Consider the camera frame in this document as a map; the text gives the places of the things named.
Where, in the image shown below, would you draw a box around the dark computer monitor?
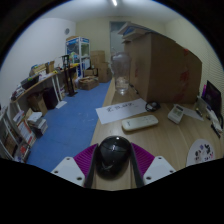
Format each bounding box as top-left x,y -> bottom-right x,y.
201,79 -> 224,116

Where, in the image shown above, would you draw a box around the black coiled cable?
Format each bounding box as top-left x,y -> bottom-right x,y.
144,100 -> 162,113

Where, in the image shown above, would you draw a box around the black metal stand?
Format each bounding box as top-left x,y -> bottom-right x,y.
61,54 -> 78,98

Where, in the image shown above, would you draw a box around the white remote control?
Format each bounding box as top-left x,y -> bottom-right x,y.
121,114 -> 160,132

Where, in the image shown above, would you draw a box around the small cardboard box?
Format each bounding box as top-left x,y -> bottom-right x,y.
27,93 -> 49,116

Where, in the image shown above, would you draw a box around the open white notebook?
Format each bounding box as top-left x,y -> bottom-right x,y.
206,106 -> 224,129

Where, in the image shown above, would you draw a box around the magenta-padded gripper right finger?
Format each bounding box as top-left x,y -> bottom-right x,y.
129,142 -> 177,188

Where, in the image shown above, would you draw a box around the grey door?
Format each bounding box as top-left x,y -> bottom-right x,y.
109,21 -> 129,54

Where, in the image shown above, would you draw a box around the pile of books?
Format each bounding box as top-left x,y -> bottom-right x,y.
26,111 -> 49,138

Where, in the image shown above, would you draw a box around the blue white display cabinet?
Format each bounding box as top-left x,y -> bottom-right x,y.
65,35 -> 91,79

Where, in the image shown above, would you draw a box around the stacked cardboard boxes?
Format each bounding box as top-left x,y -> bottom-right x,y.
89,49 -> 113,84

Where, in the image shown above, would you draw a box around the black computer mouse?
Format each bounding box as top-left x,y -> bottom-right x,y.
95,135 -> 132,179

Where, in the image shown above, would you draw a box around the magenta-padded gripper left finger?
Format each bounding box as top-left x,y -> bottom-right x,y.
50,143 -> 99,189

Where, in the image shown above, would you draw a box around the black marker pen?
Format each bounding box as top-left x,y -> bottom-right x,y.
210,122 -> 223,140

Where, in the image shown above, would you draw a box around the round white printed mouse pad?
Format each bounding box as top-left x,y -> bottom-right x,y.
185,138 -> 216,168

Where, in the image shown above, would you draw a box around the long wooden side desk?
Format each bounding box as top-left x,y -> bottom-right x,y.
9,63 -> 81,104

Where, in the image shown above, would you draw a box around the white paper sheet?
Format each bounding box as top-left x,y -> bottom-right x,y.
95,97 -> 148,125
183,106 -> 204,122

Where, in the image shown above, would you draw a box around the white remote with display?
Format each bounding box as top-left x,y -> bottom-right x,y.
167,104 -> 185,125

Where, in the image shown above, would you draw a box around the open cardboard box with items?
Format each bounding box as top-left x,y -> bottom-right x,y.
78,75 -> 100,91

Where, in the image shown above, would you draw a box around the large cardboard box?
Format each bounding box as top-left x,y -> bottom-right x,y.
123,32 -> 203,104

